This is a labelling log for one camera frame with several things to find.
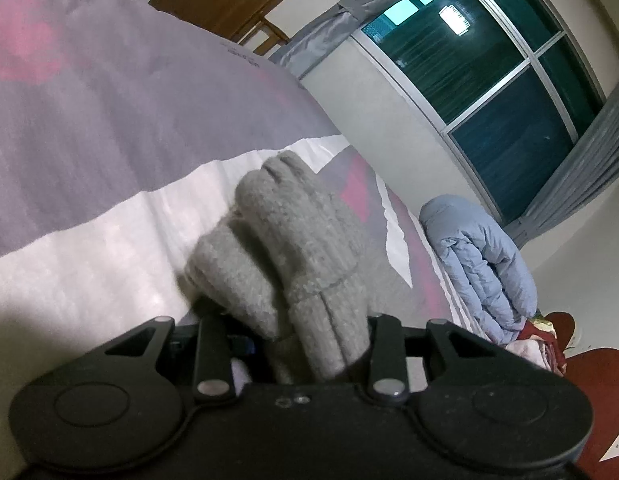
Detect grey pants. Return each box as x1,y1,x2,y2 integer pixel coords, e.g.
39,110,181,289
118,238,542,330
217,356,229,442
182,150,415,386

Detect pile of red cloths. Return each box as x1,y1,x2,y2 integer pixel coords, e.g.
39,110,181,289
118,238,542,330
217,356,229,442
509,310,565,376

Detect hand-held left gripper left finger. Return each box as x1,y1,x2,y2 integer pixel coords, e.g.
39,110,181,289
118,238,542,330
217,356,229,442
96,314,254,402

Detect grey curtain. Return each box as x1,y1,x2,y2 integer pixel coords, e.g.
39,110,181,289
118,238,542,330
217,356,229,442
504,77,619,251
268,0,460,81

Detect wooden chair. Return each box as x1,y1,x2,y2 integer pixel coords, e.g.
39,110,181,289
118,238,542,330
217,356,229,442
236,14,291,59

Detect striped pink and purple bed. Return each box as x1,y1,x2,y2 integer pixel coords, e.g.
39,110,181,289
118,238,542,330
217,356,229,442
0,0,495,356

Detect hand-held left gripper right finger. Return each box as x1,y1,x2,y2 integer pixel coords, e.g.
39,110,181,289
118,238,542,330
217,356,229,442
367,314,495,407

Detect sliding glass window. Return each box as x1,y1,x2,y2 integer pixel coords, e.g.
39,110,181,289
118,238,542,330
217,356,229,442
359,0,609,222

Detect folded light blue duvet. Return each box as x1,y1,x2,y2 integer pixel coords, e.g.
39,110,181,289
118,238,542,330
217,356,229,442
419,195,539,346

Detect folded pale pink quilt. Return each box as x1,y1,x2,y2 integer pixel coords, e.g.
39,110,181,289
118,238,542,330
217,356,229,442
507,341,546,368

